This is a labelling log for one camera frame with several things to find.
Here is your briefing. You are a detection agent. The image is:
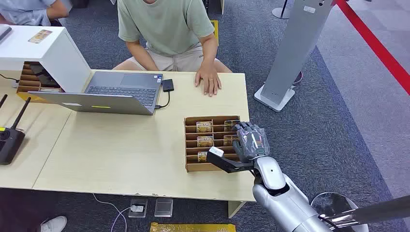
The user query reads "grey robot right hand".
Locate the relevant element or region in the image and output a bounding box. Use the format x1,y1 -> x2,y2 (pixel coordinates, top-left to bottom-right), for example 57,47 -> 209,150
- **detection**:
232,121 -> 271,163

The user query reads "person's left hand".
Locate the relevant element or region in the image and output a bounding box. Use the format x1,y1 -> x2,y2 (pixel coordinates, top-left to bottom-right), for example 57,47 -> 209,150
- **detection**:
194,65 -> 222,97

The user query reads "person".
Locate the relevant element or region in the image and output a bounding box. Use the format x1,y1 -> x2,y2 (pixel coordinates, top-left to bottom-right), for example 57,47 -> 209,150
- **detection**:
0,0 -> 70,27
113,0 -> 233,73

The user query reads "cardboard card organizer tray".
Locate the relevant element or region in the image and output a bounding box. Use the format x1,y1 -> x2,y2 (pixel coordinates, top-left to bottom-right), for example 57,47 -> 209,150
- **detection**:
184,116 -> 241,173

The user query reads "black external drive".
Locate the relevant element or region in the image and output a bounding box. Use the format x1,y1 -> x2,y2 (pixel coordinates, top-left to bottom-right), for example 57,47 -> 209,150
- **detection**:
161,79 -> 175,93

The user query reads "yellow chair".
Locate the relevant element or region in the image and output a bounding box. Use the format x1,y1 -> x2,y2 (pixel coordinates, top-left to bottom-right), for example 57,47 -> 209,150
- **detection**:
210,19 -> 220,46

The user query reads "desk leg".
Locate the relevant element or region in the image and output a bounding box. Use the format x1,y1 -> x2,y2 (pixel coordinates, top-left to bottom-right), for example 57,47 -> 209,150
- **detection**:
228,201 -> 247,219

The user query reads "grey laptop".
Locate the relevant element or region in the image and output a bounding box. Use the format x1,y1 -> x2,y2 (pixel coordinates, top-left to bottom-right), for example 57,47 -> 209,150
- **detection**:
28,71 -> 164,116

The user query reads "grey kiosk stand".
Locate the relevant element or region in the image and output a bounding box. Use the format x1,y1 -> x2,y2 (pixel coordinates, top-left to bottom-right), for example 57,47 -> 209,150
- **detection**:
254,0 -> 336,113

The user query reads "silver stanchion base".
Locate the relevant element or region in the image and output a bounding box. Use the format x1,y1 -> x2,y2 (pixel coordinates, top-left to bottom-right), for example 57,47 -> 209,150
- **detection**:
272,0 -> 291,20

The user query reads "round chrome stanchion base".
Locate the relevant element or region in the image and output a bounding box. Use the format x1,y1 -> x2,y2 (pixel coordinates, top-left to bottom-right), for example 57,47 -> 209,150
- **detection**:
310,192 -> 369,232

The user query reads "yellow floor strip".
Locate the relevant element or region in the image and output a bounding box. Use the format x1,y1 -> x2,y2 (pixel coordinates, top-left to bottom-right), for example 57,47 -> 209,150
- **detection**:
149,222 -> 237,232

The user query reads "closed floor socket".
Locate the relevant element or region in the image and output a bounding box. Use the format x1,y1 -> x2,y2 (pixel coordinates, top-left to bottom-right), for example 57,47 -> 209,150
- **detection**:
154,198 -> 174,218

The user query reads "floor socket with plug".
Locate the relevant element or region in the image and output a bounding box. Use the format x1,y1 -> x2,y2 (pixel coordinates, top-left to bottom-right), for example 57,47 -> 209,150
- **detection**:
129,198 -> 148,218

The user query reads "chrome stanchion pole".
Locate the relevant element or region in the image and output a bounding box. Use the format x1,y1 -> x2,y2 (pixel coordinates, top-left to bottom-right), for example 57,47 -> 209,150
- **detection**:
319,195 -> 410,229

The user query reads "white box cabinet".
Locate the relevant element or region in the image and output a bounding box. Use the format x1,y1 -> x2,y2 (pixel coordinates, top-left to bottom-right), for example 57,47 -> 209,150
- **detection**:
0,25 -> 92,93

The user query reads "cardboard organizer under cabinet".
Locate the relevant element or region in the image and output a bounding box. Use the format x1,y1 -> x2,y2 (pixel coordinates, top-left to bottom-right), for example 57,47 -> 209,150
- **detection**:
16,61 -> 65,103

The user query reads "black router with antenna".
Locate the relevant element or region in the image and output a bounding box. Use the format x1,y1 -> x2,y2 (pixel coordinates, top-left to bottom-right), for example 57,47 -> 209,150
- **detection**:
0,97 -> 32,166

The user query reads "grey flat device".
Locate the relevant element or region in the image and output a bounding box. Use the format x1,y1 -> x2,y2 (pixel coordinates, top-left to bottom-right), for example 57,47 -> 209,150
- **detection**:
0,25 -> 13,42

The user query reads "white shoe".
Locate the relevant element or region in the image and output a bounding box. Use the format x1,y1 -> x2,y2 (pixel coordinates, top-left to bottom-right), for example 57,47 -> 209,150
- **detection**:
40,216 -> 68,232

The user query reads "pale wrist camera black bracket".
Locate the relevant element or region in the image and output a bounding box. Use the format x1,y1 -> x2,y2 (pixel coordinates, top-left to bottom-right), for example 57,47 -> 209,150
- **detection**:
206,146 -> 255,174

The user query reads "black drive cable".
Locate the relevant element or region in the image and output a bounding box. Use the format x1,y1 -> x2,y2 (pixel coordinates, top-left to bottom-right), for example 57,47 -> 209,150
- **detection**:
154,91 -> 171,110

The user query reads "white power cable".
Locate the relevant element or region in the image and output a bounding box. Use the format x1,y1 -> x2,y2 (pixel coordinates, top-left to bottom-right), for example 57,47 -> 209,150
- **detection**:
93,193 -> 132,232

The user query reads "thin black cable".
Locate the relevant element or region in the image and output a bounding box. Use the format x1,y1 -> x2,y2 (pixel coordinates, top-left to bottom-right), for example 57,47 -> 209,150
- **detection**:
0,73 -> 20,83

